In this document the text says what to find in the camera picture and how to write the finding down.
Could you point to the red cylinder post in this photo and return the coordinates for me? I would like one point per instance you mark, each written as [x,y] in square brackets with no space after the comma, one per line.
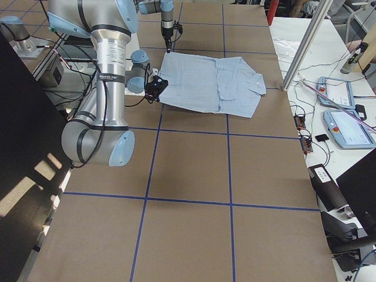
[273,6]

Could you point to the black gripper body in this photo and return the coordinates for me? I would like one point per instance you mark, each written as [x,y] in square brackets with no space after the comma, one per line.
[166,34]
[151,94]

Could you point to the far blue teach pendant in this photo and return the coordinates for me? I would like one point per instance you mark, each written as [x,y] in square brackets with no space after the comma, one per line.
[338,90]

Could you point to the white reacher grabber stick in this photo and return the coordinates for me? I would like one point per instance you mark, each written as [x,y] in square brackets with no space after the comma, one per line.
[318,93]

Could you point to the black monitor screen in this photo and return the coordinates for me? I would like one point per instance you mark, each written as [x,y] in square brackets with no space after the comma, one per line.
[357,184]

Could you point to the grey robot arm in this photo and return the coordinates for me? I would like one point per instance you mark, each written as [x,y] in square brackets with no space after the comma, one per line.
[98,133]
[164,7]

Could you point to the blue teach pendant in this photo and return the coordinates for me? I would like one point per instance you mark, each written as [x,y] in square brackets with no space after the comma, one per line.
[346,131]
[338,90]

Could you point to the aluminium frame post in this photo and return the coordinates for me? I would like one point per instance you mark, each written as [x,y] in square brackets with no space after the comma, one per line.
[307,39]

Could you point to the near blue teach pendant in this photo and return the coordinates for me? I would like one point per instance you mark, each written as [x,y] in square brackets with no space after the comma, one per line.
[346,131]

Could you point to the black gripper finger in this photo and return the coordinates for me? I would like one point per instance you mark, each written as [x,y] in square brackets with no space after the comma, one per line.
[168,46]

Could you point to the light blue button-up shirt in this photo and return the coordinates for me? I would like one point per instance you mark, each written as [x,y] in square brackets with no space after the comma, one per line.
[211,85]

